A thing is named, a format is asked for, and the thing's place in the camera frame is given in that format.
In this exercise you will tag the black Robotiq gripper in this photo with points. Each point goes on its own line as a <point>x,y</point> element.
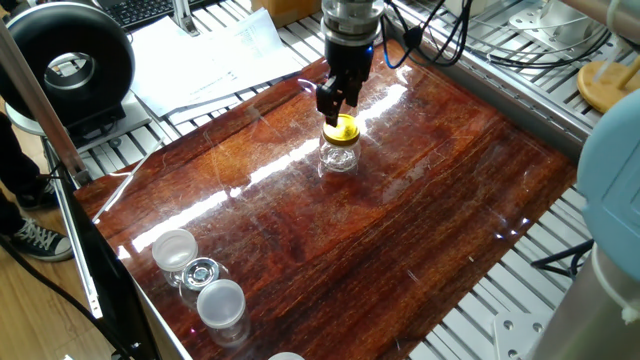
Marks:
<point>350,60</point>

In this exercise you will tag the gold metal jar lid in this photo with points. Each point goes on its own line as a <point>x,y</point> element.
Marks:
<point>345,134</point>

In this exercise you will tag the small clear glass jar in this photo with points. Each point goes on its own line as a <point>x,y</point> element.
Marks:
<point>339,160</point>

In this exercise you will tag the silver UR5 robot arm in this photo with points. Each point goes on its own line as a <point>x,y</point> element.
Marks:
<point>610,190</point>

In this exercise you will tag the empty clear lidless jar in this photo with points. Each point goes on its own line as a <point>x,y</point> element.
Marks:
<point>307,86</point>

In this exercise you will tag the clear jar silver metal lid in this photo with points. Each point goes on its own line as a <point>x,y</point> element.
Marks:
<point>200,273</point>

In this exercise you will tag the clear jar white plastic lid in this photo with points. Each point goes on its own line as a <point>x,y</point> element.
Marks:
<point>174,249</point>
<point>220,302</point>

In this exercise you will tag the large clear jar white lid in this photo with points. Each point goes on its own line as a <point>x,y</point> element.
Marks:
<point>286,356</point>

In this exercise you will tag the brown cardboard box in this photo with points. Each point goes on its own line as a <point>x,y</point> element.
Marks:
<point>280,10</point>

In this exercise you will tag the glossy wood grain mat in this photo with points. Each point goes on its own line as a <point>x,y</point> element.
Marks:
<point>400,225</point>

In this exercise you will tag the white paper sheet stack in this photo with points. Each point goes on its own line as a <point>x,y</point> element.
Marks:
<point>200,65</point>

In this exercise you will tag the black computer keyboard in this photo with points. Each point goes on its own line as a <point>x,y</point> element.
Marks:
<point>140,11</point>

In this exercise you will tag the silver metal mounting plate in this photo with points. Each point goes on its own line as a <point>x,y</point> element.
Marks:
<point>555,22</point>

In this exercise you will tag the round wooden stand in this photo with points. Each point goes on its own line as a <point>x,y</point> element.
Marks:
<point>597,90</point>

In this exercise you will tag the black flat panel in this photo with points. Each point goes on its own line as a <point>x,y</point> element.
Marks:
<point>115,280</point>

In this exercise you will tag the black canvas sneaker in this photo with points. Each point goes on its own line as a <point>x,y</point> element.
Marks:
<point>40,200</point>
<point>40,242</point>

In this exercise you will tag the grey aluminium rail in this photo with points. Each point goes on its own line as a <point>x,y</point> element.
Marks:
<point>500,95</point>

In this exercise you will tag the metal bracket stand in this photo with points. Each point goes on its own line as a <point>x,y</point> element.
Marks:
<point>185,20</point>

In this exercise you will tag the aluminium frame post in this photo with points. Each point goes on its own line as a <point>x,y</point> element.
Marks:
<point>40,105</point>

